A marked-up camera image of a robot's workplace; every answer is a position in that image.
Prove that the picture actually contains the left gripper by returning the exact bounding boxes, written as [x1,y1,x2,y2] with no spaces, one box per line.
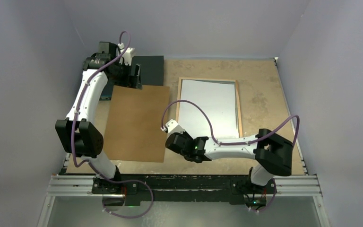
[110,61,142,89]

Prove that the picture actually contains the brown backing board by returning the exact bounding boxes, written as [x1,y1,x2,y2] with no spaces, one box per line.
[104,85,170,163]

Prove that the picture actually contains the blue wooden picture frame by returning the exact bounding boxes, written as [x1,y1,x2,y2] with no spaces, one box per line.
[174,77,243,139]

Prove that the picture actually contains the hot air balloon photo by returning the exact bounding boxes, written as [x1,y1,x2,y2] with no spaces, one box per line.
[178,79,241,139]

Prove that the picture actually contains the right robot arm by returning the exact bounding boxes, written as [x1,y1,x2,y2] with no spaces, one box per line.
[165,129,294,192]

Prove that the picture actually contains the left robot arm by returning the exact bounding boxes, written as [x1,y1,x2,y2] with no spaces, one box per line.
[55,42,142,193]

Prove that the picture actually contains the dark blue flat box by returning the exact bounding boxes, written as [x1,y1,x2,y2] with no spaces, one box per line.
[100,55,164,101]

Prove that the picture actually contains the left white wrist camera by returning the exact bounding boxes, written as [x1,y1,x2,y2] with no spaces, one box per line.
[117,43,136,66]

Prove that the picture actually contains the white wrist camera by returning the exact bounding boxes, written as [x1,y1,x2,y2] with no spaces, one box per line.
[161,119,185,134]
[117,43,136,66]

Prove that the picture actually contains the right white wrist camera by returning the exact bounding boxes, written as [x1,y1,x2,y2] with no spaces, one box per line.
[161,119,185,134]

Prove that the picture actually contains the black aluminium mounting rail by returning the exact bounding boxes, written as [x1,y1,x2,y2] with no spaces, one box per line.
[47,174,321,206]

